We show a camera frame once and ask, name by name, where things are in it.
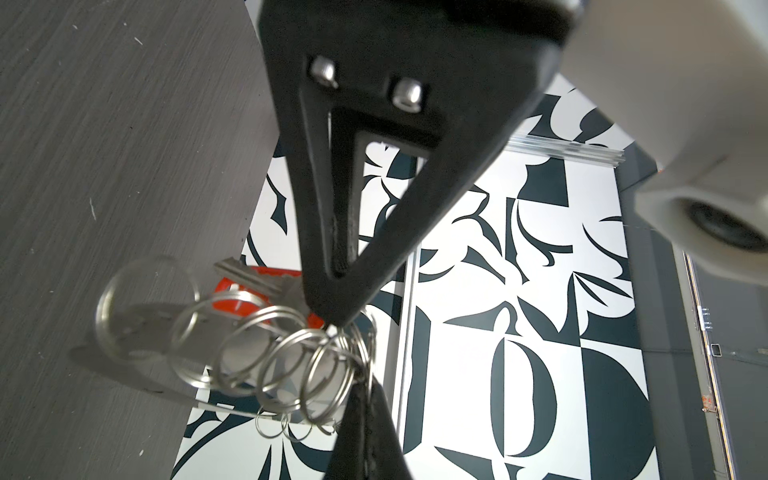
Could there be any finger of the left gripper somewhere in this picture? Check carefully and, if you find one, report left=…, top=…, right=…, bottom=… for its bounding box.
left=257, top=1, right=570, bottom=327

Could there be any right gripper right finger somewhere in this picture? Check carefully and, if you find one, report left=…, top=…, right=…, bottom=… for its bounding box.
left=367, top=380, right=412, bottom=480

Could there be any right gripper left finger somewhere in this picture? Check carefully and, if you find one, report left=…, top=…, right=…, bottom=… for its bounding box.
left=324, top=383, right=367, bottom=480

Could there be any silver keyring chain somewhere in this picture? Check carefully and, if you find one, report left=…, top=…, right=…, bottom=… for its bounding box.
left=94, top=254, right=379, bottom=444

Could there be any silver metal key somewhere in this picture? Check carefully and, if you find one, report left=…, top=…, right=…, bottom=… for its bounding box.
left=214, top=258, right=311, bottom=317

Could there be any red key tag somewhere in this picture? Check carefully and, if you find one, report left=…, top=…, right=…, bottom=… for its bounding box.
left=212, top=266, right=325, bottom=329

